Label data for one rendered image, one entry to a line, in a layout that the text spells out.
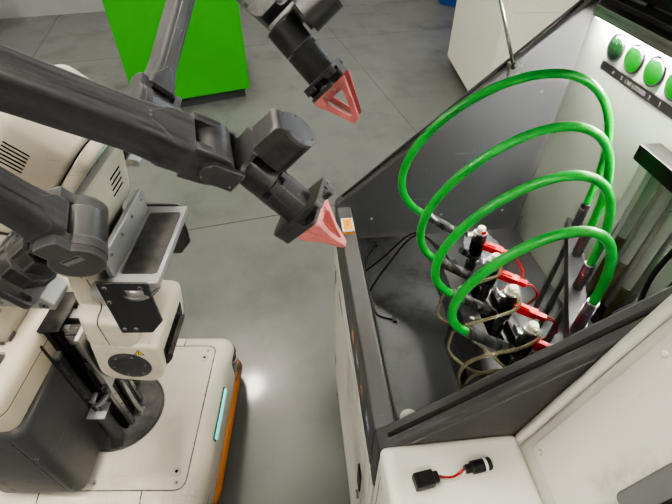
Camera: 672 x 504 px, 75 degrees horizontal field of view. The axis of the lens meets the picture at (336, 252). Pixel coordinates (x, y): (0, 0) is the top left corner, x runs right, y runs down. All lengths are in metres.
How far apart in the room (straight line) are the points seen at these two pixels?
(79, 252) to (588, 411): 0.73
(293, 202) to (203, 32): 3.38
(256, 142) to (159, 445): 1.20
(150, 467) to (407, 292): 0.96
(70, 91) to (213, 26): 3.44
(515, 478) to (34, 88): 0.79
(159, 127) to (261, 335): 1.62
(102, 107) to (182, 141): 0.09
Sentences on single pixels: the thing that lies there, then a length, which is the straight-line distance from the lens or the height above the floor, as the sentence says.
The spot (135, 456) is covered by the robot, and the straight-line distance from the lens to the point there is 1.63.
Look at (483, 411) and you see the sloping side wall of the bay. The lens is 0.72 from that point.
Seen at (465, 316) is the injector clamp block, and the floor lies 0.98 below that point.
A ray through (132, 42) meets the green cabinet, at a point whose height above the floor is 0.57.
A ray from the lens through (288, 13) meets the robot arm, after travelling 0.82.
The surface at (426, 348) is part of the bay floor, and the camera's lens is 1.05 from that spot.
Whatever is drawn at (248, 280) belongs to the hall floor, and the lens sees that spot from 2.34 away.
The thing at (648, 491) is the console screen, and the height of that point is 1.16.
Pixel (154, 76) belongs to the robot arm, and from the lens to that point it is 1.08.
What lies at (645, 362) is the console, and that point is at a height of 1.24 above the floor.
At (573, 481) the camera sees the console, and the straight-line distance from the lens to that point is 0.73.
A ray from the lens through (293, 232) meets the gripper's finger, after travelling 0.66.
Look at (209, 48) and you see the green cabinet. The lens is 4.00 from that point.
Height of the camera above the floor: 1.68
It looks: 43 degrees down
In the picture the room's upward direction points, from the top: straight up
